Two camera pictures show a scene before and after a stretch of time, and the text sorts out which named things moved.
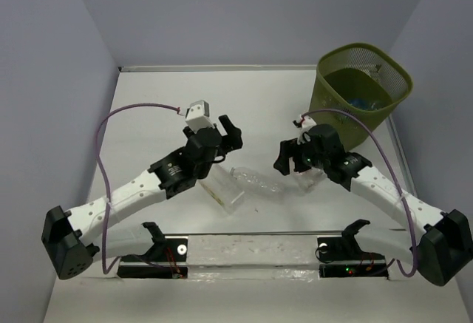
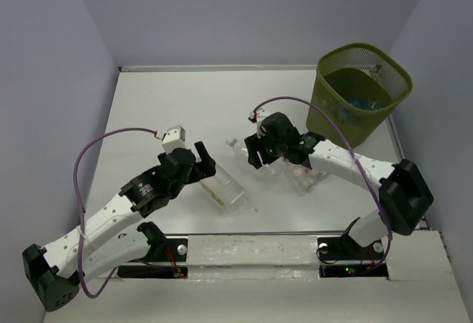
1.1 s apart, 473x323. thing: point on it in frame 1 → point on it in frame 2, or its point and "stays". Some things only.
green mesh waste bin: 362,79 stays
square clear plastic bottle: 225,188 stays
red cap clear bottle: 305,179 stays
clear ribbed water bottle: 256,181 → 273,168
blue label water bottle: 362,103 stays
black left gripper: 233,140 → 207,162
